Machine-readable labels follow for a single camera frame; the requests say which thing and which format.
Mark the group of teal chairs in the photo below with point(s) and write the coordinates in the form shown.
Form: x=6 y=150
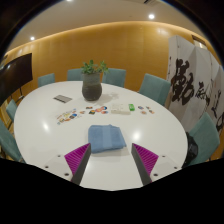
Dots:
x=155 y=88

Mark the white calligraphy folding screen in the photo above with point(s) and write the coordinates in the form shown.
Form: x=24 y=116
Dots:
x=193 y=66

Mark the group of ceiling lights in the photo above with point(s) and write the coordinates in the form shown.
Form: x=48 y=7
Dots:
x=151 y=16

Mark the white flat box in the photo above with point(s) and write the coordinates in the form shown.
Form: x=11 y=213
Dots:
x=119 y=109

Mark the potted plant in grey vase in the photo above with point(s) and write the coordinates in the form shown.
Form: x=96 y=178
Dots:
x=91 y=88

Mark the dark rectangular sticker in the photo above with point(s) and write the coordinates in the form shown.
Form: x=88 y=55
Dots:
x=89 y=107

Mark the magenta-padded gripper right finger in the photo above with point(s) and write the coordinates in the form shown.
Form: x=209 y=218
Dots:
x=145 y=160

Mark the blue towel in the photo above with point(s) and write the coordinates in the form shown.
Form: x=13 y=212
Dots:
x=106 y=138

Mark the green small packet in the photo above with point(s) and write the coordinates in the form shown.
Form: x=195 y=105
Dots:
x=131 y=107

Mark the round blue and orange sticker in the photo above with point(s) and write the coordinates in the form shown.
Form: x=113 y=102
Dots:
x=103 y=108
x=104 y=112

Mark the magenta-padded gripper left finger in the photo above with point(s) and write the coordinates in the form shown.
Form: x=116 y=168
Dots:
x=78 y=160

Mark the small round sticker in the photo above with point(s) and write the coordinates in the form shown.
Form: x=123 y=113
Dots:
x=140 y=107
x=151 y=111
x=147 y=107
x=143 y=112

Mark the black television on stand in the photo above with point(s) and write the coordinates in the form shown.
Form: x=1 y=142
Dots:
x=15 y=75

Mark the dark square sticker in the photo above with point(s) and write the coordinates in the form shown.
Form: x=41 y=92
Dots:
x=92 y=112

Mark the small orange sticker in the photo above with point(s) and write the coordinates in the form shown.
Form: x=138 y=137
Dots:
x=82 y=112

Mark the grey flat notepad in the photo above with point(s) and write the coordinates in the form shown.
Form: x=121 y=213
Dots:
x=62 y=99

